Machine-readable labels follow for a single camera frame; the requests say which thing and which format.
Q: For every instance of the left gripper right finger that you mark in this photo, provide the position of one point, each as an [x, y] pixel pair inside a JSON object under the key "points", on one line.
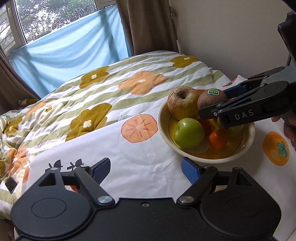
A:
{"points": [[203, 179]]}

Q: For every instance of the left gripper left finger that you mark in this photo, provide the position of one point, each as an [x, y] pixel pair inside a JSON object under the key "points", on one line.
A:
{"points": [[79, 187]]}

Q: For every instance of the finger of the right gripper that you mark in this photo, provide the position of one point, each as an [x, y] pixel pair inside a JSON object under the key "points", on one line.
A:
{"points": [[235, 91], [234, 109]]}

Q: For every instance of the brown kiwi with sticker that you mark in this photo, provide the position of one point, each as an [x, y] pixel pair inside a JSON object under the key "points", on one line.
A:
{"points": [[210, 97]]}

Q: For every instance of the green apple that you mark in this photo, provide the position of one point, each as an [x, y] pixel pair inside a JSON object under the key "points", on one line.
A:
{"points": [[189, 133], [232, 131]]}

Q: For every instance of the person's right hand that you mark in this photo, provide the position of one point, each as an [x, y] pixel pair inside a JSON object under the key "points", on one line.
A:
{"points": [[290, 132]]}

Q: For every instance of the orange in bowl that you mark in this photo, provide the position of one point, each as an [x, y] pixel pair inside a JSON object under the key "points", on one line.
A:
{"points": [[206, 126]]}

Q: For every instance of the wrinkled brown apple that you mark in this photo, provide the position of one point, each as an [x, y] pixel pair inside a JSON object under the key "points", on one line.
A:
{"points": [[182, 103]]}

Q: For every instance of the metal lamp pole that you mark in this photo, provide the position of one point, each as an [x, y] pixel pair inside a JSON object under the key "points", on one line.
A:
{"points": [[289, 59]]}

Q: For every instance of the cream yellow fruit bowl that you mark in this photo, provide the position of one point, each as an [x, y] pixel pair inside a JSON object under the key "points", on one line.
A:
{"points": [[235, 148]]}

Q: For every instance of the white fruit-print cloth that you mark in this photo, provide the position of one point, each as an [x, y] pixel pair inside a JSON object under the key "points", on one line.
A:
{"points": [[146, 182]]}

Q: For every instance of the floral striped quilt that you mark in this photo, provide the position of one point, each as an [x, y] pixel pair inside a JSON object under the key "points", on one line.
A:
{"points": [[91, 101]]}

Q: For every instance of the black phone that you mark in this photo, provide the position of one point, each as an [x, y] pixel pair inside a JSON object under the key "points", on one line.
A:
{"points": [[11, 184]]}

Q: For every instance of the brown right curtain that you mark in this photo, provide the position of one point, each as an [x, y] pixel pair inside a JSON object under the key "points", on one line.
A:
{"points": [[148, 25]]}

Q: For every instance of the brown curtain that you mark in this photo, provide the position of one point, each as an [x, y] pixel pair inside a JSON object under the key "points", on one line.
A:
{"points": [[148, 25], [13, 88]]}

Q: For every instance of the brown left curtain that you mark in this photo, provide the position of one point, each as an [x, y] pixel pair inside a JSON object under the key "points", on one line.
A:
{"points": [[13, 88]]}

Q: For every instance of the light blue hanging sheet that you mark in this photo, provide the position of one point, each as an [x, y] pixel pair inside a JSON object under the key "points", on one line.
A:
{"points": [[89, 43]]}

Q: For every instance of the window with white frame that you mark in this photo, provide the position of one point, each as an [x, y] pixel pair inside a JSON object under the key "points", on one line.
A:
{"points": [[25, 21]]}

